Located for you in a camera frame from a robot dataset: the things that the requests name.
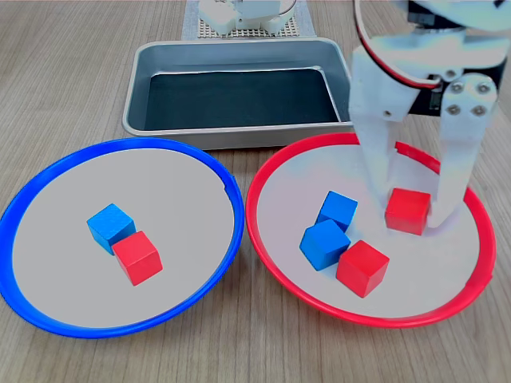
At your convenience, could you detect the steel tray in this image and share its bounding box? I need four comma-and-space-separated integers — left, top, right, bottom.
121, 38, 356, 151

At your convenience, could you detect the pale perforated base plate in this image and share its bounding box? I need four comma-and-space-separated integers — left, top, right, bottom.
197, 14, 301, 40

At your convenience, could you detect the blue rimmed white plate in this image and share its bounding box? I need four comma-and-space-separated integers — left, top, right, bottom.
0, 136, 245, 340

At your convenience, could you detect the red rimmed white plate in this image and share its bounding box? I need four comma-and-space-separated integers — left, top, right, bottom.
245, 132, 497, 330

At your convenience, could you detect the red white black servo cable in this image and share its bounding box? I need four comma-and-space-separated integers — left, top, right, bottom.
353, 0, 442, 92

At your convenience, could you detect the red wooden cube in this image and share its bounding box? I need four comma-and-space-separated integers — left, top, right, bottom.
335, 239, 390, 299
384, 187, 432, 237
112, 230, 164, 287

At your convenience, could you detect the blue wooden cube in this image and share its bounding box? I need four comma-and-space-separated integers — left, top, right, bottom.
85, 203, 137, 256
315, 190, 359, 235
299, 219, 352, 272

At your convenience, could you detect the black mat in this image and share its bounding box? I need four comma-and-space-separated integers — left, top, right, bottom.
143, 68, 341, 132

